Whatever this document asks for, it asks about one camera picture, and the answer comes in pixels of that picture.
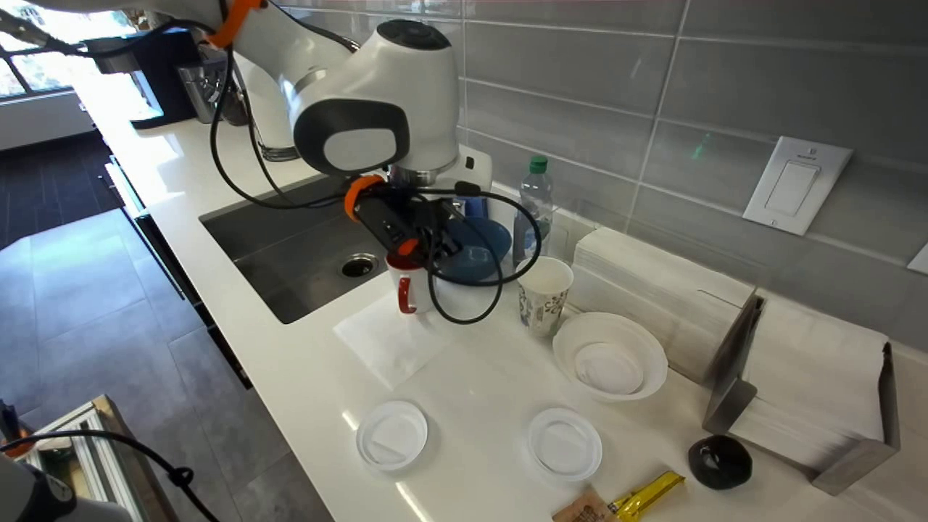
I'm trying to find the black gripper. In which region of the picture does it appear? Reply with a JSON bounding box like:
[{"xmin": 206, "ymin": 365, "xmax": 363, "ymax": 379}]
[{"xmin": 357, "ymin": 179, "xmax": 467, "ymax": 273}]

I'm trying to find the sink drain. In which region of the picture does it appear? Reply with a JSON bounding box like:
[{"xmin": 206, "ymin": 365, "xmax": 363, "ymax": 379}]
[{"xmin": 340, "ymin": 249, "xmax": 380, "ymax": 282}]

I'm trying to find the patterned white mug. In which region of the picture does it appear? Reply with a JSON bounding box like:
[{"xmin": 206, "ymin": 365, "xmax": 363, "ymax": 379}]
[{"xmin": 512, "ymin": 256, "xmax": 577, "ymax": 341}]

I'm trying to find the stainless steel sink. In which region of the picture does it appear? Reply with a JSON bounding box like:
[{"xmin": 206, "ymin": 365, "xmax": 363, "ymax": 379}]
[{"xmin": 196, "ymin": 170, "xmax": 400, "ymax": 328}]

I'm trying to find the blue bowl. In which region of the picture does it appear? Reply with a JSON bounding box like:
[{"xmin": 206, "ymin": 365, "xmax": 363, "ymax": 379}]
[{"xmin": 432, "ymin": 215, "xmax": 512, "ymax": 288}]

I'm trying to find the flat white napkin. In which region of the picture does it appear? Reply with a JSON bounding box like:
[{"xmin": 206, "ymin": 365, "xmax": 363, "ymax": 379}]
[{"xmin": 329, "ymin": 278, "xmax": 476, "ymax": 395}]

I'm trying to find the plastic bottle with green cap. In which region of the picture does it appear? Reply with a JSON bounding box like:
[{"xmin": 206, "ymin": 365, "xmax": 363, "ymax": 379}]
[{"xmin": 512, "ymin": 154, "xmax": 559, "ymax": 267}]

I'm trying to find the white round lid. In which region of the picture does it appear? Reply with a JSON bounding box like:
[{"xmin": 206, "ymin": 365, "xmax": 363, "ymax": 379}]
[
  {"xmin": 518, "ymin": 404, "xmax": 605, "ymax": 486},
  {"xmin": 353, "ymin": 397, "xmax": 432, "ymax": 475}
]

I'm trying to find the white bowl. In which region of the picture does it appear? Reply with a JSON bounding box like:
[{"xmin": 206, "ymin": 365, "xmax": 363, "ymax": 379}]
[{"xmin": 551, "ymin": 311, "xmax": 670, "ymax": 405}]

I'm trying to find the folded white paper towel stack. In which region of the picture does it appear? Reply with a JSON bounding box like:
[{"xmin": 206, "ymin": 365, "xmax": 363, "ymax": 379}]
[{"xmin": 569, "ymin": 227, "xmax": 756, "ymax": 385}]

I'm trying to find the dark wooden cabinet front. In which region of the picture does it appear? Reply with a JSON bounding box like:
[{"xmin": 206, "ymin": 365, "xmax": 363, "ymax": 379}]
[{"xmin": 99, "ymin": 154, "xmax": 254, "ymax": 391}]

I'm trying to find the brown packet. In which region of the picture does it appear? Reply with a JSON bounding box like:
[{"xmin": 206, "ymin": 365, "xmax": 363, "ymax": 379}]
[{"xmin": 551, "ymin": 484, "xmax": 615, "ymax": 522}]

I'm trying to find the black coffee machine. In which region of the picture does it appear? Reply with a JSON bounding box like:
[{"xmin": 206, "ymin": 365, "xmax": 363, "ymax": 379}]
[{"xmin": 126, "ymin": 27, "xmax": 211, "ymax": 131}]

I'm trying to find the grey metal napkin holder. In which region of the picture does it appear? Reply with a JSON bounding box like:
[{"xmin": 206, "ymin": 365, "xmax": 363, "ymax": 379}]
[{"xmin": 701, "ymin": 288, "xmax": 904, "ymax": 498}]

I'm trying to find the small black round dish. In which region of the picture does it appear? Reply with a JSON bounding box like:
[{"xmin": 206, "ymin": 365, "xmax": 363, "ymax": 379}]
[{"xmin": 685, "ymin": 433, "xmax": 754, "ymax": 492}]

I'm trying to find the white napkin stack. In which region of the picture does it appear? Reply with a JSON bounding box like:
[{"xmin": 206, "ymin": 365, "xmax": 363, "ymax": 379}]
[{"xmin": 727, "ymin": 288, "xmax": 893, "ymax": 472}]

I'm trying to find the black floor cable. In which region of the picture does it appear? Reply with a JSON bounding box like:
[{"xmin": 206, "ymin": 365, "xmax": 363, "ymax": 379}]
[{"xmin": 0, "ymin": 430, "xmax": 221, "ymax": 522}]

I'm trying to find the white wall switch plate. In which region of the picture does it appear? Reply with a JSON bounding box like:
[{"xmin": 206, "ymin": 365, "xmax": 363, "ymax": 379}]
[{"xmin": 740, "ymin": 134, "xmax": 856, "ymax": 237}]

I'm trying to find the wooden frame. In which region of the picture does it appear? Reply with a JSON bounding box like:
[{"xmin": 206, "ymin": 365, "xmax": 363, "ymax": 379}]
[{"xmin": 16, "ymin": 391, "xmax": 182, "ymax": 522}]

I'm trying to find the grey camera body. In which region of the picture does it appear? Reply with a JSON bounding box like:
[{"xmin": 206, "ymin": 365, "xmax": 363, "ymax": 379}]
[{"xmin": 0, "ymin": 453, "xmax": 80, "ymax": 522}]

